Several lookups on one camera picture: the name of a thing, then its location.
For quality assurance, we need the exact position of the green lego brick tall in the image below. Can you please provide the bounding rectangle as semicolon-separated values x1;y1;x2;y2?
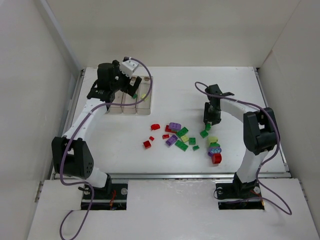
205;123;211;131

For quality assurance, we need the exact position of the green square lego brick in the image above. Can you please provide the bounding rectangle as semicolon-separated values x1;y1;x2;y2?
199;130;209;139

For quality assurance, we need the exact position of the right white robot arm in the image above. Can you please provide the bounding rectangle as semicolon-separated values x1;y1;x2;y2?
203;84;280;200

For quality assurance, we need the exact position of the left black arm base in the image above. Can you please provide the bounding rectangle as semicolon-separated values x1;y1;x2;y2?
78;182;128;211

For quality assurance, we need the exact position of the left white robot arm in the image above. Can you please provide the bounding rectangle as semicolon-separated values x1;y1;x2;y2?
51;57;142;193

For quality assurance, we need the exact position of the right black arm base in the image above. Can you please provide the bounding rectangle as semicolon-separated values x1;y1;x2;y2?
215;182;265;210

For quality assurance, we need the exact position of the clear container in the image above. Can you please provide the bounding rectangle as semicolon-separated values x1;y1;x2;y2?
109;91;123;114
136;76;152;115
107;103;123;114
121;93;137;115

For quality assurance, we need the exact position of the clear container far right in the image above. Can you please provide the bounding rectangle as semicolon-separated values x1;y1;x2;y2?
136;76;152;115

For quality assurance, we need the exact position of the yellow rounded lego brick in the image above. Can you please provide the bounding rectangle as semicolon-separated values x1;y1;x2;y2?
207;136;219;145

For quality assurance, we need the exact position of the clear container far left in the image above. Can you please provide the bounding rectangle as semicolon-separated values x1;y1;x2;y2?
107;103;123;114

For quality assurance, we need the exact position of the green lettered lego brick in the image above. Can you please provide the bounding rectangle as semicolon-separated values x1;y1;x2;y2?
188;137;197;146

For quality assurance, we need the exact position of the tiny green lego piece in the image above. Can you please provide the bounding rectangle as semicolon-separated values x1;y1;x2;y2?
192;145;200;151

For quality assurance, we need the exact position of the yellow square lego brick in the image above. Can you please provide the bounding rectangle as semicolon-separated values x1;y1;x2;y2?
180;134;190;143

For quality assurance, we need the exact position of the purple rounded lego brick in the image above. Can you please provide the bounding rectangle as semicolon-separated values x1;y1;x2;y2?
168;122;182;132

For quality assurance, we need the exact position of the red cylinder lego brick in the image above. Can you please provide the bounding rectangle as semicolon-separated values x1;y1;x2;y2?
211;153;222;165

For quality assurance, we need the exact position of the red round lego piece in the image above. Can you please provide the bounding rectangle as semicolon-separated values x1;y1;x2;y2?
150;123;161;131

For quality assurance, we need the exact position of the green long lego brick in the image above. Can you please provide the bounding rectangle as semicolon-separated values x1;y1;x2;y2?
175;140;189;152

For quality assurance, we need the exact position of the red flat lego brick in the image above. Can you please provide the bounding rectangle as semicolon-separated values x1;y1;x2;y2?
165;125;177;134

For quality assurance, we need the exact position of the purple flat lego brick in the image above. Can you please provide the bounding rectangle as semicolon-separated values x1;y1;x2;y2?
165;134;179;147

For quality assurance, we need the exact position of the small red lego brick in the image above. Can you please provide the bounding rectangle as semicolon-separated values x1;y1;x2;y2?
162;134;170;139

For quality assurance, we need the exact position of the red slope lego brick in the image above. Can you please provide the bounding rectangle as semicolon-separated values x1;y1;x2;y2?
143;140;152;149

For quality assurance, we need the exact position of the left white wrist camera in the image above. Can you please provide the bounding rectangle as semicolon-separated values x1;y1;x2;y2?
119;57;140;78

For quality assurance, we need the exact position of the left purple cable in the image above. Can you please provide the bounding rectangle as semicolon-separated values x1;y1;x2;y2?
58;57;153;237

